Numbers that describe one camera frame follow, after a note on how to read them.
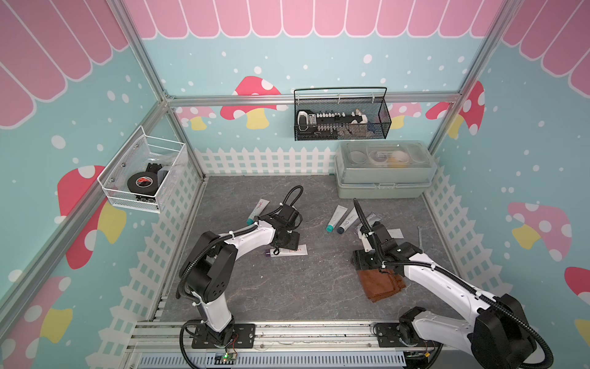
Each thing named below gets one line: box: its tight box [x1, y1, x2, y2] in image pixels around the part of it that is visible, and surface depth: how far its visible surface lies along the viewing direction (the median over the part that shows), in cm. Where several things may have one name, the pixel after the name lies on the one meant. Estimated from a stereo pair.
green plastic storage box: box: [334, 140, 438, 200], surface depth 104 cm
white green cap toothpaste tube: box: [325, 204, 349, 233], surface depth 102 cm
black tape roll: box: [127, 171, 159, 196], surface depth 71 cm
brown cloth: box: [357, 269, 406, 303], surface depth 85 cm
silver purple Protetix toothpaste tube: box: [365, 211, 382, 228], surface depth 105 cm
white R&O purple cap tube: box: [265, 244, 309, 258], surface depth 94 cm
